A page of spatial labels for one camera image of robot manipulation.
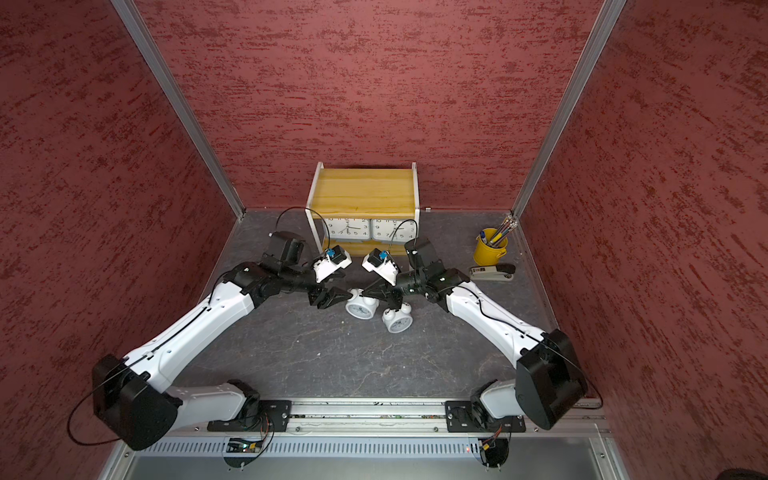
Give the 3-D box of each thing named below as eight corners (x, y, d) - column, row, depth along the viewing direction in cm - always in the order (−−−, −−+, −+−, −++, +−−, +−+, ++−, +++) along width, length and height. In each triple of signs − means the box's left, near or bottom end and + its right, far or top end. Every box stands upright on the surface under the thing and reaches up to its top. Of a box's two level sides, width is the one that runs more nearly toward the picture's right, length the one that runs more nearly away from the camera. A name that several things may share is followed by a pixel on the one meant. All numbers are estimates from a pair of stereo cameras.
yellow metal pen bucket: (475, 268, 106) (483, 248, 97) (471, 247, 112) (478, 227, 103) (499, 268, 106) (509, 248, 97) (493, 247, 112) (502, 227, 103)
